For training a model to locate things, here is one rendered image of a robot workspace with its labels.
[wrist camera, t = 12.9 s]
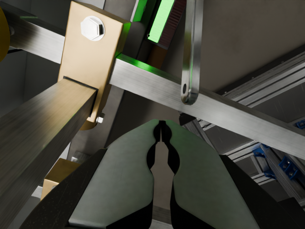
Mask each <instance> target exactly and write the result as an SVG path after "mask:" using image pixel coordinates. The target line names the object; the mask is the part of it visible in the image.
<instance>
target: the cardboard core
mask: <svg viewBox="0 0 305 229"><path fill-rule="evenodd" d="M167 51H168V50H166V49H163V48H161V47H159V46H157V45H153V47H152V50H151V53H150V55H149V58H148V60H147V63H146V64H147V65H150V66H152V67H155V68H157V69H160V68H161V66H162V63H163V61H164V59H165V56H166V54H167Z"/></svg>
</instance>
